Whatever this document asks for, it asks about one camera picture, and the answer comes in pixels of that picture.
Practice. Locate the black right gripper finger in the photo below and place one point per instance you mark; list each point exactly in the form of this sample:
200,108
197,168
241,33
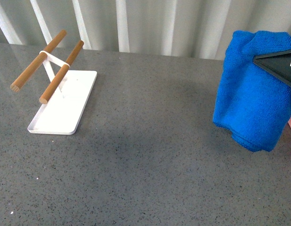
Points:
278,64

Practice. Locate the blue microfiber cloth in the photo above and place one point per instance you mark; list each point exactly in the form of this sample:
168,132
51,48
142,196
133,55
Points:
250,102

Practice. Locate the white pleated curtain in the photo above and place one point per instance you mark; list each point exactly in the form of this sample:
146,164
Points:
186,28

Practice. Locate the white rack with wooden bars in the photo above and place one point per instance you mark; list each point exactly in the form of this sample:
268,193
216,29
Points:
64,100

